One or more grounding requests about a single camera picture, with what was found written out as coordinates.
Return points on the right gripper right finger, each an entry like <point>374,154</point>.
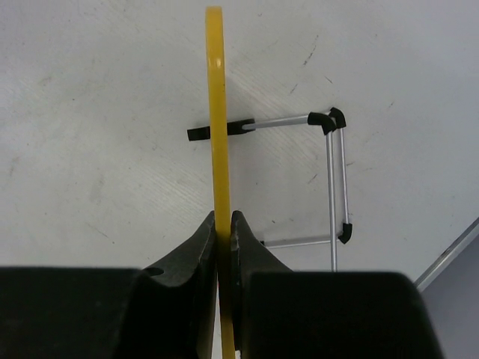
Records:
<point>281,313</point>

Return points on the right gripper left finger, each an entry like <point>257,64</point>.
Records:
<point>163,311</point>

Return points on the yellow framed small whiteboard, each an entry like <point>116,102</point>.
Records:
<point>215,53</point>

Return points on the aluminium frame rails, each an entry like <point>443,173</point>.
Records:
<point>448,256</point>

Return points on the wire whiteboard stand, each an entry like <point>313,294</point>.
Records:
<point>332,124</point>

